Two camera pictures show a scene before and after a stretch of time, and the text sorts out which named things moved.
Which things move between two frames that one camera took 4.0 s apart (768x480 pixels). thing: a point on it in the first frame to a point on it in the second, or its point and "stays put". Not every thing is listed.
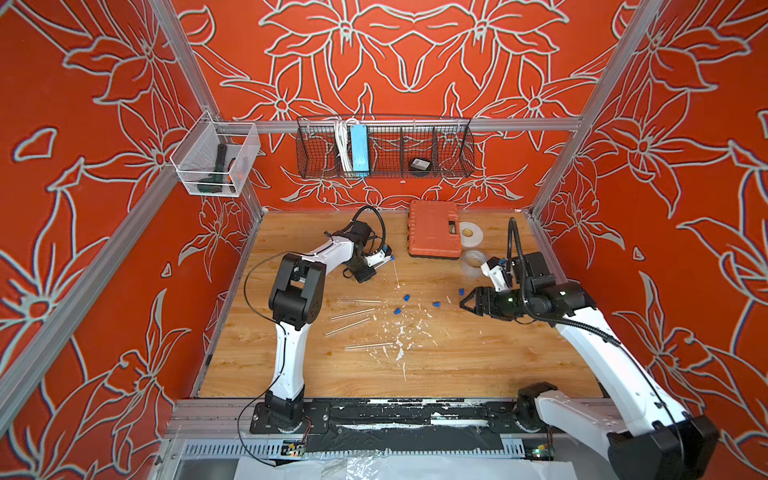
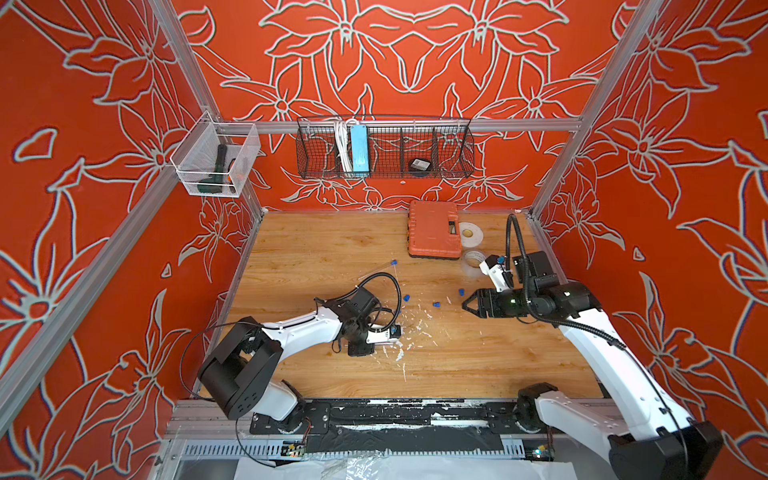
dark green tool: (214, 183) stays put
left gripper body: (361, 270) to (358, 345)
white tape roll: (471, 234) stays put
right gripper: (480, 293) stays put
